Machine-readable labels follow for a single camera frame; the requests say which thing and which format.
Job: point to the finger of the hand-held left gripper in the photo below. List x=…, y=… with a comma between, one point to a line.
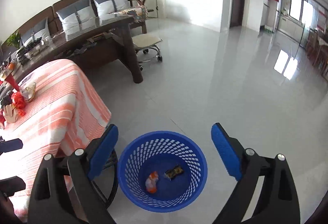
x=12, y=185
x=11, y=146

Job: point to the orange and white crumpled wrapper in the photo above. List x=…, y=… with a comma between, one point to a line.
x=151, y=181

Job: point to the dark wooden coffee table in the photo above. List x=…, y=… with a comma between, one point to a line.
x=112, y=50

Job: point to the patterned sofa throw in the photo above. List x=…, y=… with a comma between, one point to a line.
x=133, y=14

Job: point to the grey and white pillow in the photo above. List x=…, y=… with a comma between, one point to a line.
x=75, y=18
x=110, y=5
x=35, y=32

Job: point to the kitchen window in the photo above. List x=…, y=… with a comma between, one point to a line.
x=301, y=7

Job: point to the green potted plant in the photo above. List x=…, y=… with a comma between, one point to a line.
x=14, y=39

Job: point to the glass fruit tray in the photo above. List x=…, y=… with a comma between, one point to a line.
x=33, y=48

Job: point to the red crumpled wrapper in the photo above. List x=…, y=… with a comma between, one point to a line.
x=19, y=103

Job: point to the wooden dining chairs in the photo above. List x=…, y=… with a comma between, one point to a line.
x=319, y=50

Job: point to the kitchen counter cabinet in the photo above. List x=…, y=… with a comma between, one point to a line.
x=289, y=27

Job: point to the orange white striped tablecloth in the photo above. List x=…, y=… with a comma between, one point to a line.
x=59, y=101

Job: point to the dark crumpled snack wrapper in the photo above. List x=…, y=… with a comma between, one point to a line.
x=174, y=171

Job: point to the cream cushioned rolling stool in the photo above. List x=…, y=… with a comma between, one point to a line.
x=144, y=39

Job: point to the black metal table base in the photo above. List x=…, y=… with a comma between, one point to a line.
x=115, y=175

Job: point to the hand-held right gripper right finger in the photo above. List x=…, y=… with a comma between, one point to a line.
x=225, y=152

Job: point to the clear plastic box with sticker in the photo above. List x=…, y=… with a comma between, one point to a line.
x=28, y=92

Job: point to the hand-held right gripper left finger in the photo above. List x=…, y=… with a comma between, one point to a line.
x=102, y=155

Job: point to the blue perforated plastic basket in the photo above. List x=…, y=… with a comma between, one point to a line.
x=179, y=188

